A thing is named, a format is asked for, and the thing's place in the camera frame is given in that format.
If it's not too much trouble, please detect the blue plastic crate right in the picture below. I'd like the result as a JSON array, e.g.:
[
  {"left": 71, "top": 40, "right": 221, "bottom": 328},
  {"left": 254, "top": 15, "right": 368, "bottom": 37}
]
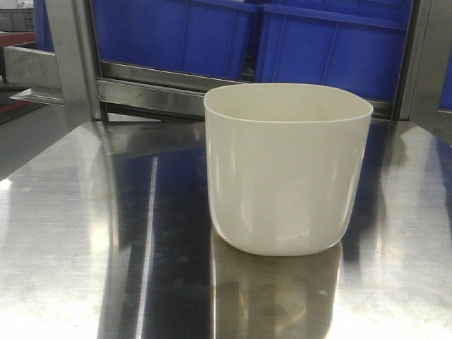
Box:
[{"left": 255, "top": 1, "right": 412, "bottom": 101}]

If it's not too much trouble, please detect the blue plastic crate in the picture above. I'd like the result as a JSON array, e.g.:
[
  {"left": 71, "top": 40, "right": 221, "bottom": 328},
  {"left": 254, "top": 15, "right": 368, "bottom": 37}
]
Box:
[
  {"left": 92, "top": 1, "right": 258, "bottom": 80},
  {"left": 255, "top": 1, "right": 412, "bottom": 101}
]

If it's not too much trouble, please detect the white plastic bin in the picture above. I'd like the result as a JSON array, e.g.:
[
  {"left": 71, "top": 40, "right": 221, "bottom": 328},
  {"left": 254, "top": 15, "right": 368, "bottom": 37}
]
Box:
[{"left": 203, "top": 83, "right": 373, "bottom": 256}]

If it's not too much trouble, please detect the stainless steel shelf frame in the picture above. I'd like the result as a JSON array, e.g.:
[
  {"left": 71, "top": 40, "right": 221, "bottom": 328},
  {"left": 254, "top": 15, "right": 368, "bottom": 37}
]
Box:
[{"left": 4, "top": 1, "right": 451, "bottom": 127}]

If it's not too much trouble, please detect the blue plastic crate left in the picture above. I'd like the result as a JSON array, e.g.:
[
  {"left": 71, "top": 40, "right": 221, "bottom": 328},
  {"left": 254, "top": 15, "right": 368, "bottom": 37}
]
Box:
[{"left": 92, "top": 1, "right": 258, "bottom": 80}]

